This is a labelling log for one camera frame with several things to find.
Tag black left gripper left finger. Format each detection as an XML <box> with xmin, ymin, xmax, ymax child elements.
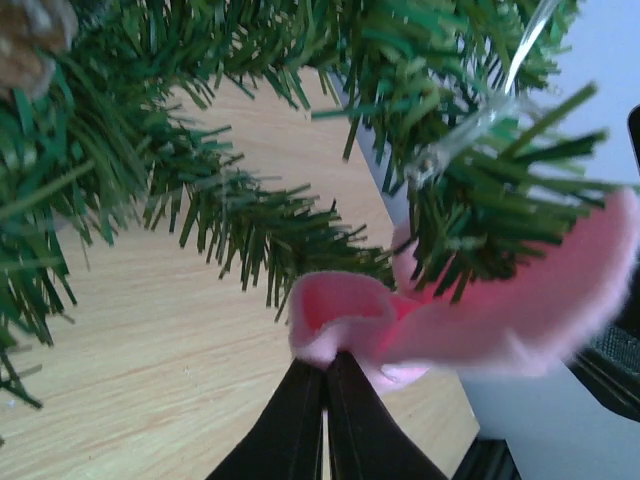
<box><xmin>207</xmin><ymin>360</ymin><xmax>324</xmax><ymax>480</ymax></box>

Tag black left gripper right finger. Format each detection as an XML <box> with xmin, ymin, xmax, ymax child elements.
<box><xmin>325</xmin><ymin>352</ymin><xmax>446</xmax><ymax>480</ymax></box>

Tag pink felt ornament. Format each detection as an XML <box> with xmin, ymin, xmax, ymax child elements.
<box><xmin>289</xmin><ymin>188</ymin><xmax>639</xmax><ymax>393</ymax></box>

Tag clear fairy light string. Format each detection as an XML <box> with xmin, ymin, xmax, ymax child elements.
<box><xmin>404</xmin><ymin>0</ymin><xmax>556</xmax><ymax>184</ymax></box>

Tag small green christmas tree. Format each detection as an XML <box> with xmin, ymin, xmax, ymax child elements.
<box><xmin>1</xmin><ymin>1</ymin><xmax>639</xmax><ymax>409</ymax></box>

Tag pine cone ornament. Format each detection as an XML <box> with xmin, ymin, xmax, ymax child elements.
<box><xmin>1</xmin><ymin>0</ymin><xmax>78</xmax><ymax>103</ymax></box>

